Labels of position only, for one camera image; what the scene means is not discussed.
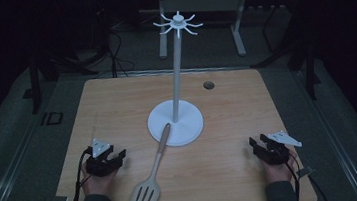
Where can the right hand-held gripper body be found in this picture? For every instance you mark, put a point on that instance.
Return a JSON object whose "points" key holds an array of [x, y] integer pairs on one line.
{"points": [[277, 152]]}

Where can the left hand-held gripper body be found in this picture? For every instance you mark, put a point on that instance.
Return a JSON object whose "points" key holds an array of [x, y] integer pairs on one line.
{"points": [[100, 165]]}

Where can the white utensil rack stand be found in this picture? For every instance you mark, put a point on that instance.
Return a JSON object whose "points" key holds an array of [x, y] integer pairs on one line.
{"points": [[177, 124]]}

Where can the person's right hand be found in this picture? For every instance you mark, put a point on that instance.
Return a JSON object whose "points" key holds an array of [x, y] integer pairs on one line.
{"points": [[279, 171]]}

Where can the person's left hand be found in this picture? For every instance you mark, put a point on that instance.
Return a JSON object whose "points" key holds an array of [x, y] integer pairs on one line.
{"points": [[99, 185]]}

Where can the black rectangular floor plate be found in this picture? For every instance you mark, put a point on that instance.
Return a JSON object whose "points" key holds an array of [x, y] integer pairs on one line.
{"points": [[51, 118]]}

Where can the black metal stand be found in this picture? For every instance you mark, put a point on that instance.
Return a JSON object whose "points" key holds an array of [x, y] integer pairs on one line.
{"points": [[310, 69], [35, 92]]}

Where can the metal table edge bracket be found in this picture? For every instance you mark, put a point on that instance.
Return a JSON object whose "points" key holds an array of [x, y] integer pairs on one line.
{"points": [[305, 171], [60, 200]]}

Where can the grey metal desk frame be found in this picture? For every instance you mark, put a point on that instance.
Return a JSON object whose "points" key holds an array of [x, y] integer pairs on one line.
{"points": [[201, 2]]}

